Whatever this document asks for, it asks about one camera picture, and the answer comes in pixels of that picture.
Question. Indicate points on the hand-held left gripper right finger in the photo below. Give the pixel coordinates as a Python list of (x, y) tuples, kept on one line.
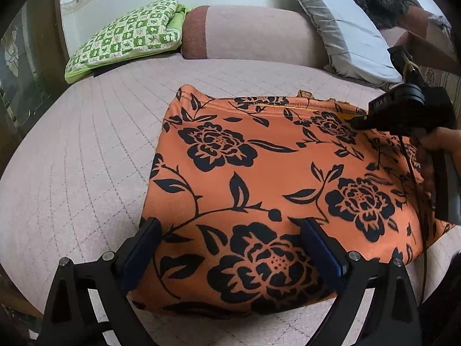
[(324, 252)]

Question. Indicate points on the orange black floral shirt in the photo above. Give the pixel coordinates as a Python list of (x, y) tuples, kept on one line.
[(252, 187)]

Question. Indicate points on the green checkered pillow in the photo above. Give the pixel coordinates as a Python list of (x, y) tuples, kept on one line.
[(133, 36)]

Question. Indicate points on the wooden glass door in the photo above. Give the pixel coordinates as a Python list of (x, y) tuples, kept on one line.
[(25, 79)]

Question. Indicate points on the dark furry garment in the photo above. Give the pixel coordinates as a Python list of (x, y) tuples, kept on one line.
[(381, 1)]

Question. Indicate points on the pink brown bolster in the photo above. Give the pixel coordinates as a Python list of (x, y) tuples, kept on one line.
[(252, 36)]

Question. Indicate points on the white grey patterned cloth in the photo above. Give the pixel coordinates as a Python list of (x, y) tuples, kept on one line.
[(441, 21)]

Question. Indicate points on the pink brown cushion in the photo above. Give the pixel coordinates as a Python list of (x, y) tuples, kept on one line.
[(421, 39)]

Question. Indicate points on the grey pillow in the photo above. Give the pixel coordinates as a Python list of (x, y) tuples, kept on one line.
[(349, 36)]

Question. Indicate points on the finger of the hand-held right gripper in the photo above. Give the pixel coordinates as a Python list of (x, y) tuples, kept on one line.
[(403, 65)]

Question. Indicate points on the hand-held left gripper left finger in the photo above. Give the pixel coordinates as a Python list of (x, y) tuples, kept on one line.
[(138, 256)]

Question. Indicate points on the person's right hand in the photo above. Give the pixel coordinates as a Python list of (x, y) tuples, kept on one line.
[(443, 140)]

